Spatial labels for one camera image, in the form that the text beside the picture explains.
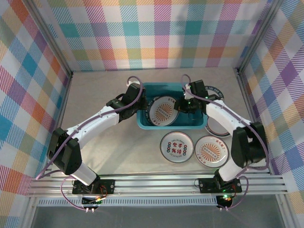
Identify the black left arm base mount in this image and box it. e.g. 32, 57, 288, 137
72, 178, 116, 196

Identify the aluminium side rail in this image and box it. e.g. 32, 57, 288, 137
42, 71, 74, 178
234, 67, 274, 176

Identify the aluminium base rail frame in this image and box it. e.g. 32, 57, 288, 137
25, 167, 289, 198

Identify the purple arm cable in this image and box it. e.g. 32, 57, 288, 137
180, 74, 269, 211
35, 75, 146, 211

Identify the orange sunburst plate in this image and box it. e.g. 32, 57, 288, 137
148, 95, 180, 127
194, 134, 230, 169

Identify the navy rimmed lettered plate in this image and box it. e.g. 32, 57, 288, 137
204, 85, 225, 102

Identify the green circuit board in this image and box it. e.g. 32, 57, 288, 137
81, 196, 104, 207
216, 194, 235, 208

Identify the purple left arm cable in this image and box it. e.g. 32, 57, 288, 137
35, 75, 146, 211

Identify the white slotted cable duct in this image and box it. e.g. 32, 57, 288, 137
35, 197, 220, 208

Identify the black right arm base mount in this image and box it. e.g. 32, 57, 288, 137
198, 178, 243, 193

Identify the teal plastic bin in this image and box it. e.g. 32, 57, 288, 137
136, 82, 207, 131

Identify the red characters plate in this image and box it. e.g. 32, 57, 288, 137
159, 131, 193, 164

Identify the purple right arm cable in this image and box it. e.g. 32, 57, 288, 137
180, 74, 269, 211

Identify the aluminium upright post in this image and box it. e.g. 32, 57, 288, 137
28, 0, 74, 76
236, 0, 285, 72

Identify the small green rimmed plate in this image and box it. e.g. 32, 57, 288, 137
204, 115, 231, 139

